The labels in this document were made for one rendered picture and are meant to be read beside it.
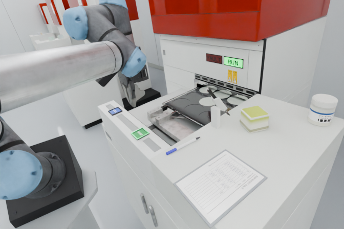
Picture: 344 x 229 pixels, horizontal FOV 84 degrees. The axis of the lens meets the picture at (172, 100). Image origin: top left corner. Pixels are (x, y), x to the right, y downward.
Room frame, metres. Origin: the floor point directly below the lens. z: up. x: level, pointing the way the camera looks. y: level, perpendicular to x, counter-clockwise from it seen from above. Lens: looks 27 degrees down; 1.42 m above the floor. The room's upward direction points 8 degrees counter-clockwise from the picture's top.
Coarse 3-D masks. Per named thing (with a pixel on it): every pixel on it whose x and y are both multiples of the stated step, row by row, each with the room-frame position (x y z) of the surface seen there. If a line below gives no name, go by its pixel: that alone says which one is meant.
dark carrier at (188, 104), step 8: (184, 96) 1.03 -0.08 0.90; (192, 96) 1.02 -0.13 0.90; (200, 96) 1.00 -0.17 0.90; (208, 96) 0.99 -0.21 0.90; (168, 104) 0.96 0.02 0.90; (176, 104) 0.95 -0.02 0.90; (184, 104) 0.93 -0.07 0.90; (192, 104) 0.92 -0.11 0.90; (200, 104) 0.91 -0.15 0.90; (232, 104) 0.86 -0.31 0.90; (184, 112) 0.84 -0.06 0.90; (192, 112) 0.84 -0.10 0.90; (200, 112) 0.82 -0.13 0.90; (208, 112) 0.82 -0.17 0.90; (224, 112) 0.80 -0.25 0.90; (200, 120) 0.76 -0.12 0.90; (208, 120) 0.75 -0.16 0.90
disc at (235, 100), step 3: (234, 96) 0.95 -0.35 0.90; (228, 99) 0.92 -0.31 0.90; (231, 99) 0.92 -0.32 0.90; (234, 99) 0.91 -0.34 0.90; (237, 99) 0.91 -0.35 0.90; (240, 99) 0.90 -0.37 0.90; (243, 99) 0.90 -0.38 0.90; (231, 102) 0.88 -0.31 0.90; (234, 102) 0.88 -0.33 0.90; (237, 102) 0.88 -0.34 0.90; (240, 102) 0.87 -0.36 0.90
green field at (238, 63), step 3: (225, 57) 0.98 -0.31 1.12; (225, 60) 0.98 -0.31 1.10; (228, 60) 0.97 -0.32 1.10; (231, 60) 0.95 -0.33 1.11; (234, 60) 0.94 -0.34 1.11; (237, 60) 0.92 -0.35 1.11; (240, 60) 0.91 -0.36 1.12; (225, 63) 0.98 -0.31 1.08; (228, 63) 0.97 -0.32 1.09; (231, 63) 0.95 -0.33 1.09; (234, 63) 0.94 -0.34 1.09; (237, 63) 0.92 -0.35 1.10; (240, 63) 0.91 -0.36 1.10; (237, 66) 0.92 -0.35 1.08; (240, 66) 0.91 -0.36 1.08
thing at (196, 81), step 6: (198, 84) 1.18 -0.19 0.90; (204, 84) 1.11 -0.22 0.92; (210, 84) 1.06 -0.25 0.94; (216, 84) 1.04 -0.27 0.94; (222, 90) 0.99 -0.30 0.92; (228, 90) 0.95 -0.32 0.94; (234, 90) 0.93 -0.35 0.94; (240, 96) 0.89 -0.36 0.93; (246, 96) 0.86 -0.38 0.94; (252, 96) 0.84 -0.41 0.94
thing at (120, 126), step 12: (108, 108) 0.90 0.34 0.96; (120, 108) 0.87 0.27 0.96; (108, 120) 0.81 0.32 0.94; (120, 120) 0.76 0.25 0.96; (132, 120) 0.74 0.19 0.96; (120, 132) 0.69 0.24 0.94; (120, 144) 0.74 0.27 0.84; (132, 144) 0.59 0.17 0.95; (144, 144) 0.56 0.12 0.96; (156, 144) 0.56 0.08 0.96; (168, 144) 0.55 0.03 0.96; (132, 156) 0.63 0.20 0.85; (144, 156) 0.51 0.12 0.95; (144, 168) 0.53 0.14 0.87
